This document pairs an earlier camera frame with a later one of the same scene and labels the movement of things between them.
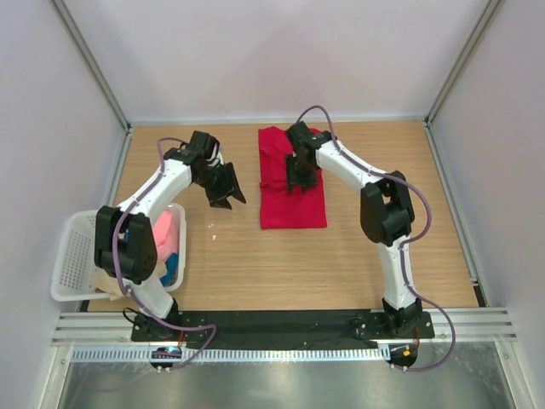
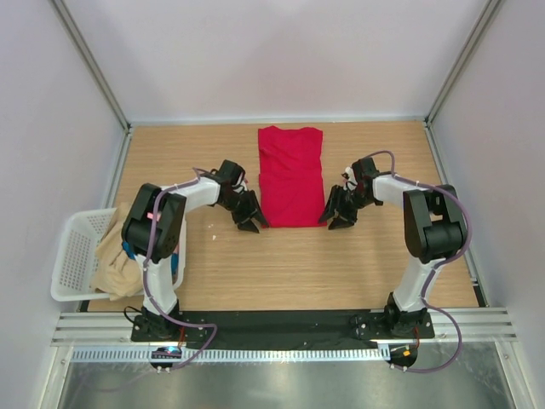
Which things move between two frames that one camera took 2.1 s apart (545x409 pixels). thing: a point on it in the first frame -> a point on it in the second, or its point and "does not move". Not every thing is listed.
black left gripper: [220, 183] -> [242, 207]
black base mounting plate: [282, 326] does not move
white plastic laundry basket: [75, 263] does not move
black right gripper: [301, 171] -> [346, 203]
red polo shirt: [279, 208] does not move
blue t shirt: [172, 265] does not move
